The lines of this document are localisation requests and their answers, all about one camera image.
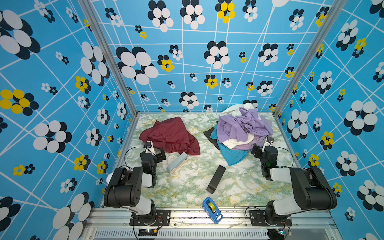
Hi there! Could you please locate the maroon red cloth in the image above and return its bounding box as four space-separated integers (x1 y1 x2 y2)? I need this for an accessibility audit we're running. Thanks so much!
139 117 201 156

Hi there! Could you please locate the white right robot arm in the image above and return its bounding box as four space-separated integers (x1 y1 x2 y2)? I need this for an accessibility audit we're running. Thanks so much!
251 146 337 226

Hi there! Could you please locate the teal blue cloth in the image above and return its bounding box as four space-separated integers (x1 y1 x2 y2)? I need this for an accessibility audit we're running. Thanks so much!
210 125 249 166

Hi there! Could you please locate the lavender purple cloth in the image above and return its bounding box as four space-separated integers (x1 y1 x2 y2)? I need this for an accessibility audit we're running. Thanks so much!
217 108 274 150

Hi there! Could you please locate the white cloth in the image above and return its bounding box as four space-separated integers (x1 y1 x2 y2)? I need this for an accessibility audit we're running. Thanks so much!
221 103 256 118

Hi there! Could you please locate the black dark cloth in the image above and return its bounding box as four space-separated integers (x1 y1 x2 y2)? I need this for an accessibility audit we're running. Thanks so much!
203 126 221 151

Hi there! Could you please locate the grey rectangular case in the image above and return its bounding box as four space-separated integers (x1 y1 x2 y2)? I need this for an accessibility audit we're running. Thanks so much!
167 153 188 174

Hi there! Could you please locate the clear jar white lid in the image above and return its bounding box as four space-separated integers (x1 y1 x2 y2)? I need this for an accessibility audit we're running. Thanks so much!
106 173 113 185

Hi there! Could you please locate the black rectangular box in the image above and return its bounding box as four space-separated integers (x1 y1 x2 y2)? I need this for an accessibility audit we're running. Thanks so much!
206 165 226 194

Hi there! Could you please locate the blue tape dispenser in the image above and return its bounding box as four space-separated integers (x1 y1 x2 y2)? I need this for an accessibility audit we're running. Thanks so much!
202 197 223 225

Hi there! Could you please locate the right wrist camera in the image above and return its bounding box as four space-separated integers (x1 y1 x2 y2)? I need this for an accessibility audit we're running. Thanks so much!
264 136 275 147

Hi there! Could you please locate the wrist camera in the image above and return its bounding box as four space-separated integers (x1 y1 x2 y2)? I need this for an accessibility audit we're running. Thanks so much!
264 136 275 147
144 141 155 155

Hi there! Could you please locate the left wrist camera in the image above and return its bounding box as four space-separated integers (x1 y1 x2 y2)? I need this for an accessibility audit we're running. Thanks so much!
144 141 155 155

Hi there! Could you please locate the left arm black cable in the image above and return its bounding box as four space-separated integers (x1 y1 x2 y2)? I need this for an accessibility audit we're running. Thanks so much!
123 145 146 169

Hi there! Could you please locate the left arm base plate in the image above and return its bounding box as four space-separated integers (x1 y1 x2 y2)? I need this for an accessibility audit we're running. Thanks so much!
129 210 171 227

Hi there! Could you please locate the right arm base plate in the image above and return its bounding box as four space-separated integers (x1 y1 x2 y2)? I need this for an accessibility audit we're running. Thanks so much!
249 210 292 228

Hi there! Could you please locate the aluminium front rail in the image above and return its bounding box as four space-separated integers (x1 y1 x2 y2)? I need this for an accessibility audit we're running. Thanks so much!
81 207 342 240

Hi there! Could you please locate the aluminium frame post right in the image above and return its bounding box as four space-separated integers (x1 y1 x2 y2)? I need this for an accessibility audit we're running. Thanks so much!
273 0 347 118

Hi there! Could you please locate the aluminium frame post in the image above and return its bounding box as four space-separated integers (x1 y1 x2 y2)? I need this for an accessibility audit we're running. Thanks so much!
79 0 138 118
273 0 347 118

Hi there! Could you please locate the aluminium frame post left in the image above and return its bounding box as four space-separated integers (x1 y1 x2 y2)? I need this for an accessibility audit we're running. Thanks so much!
79 0 138 118

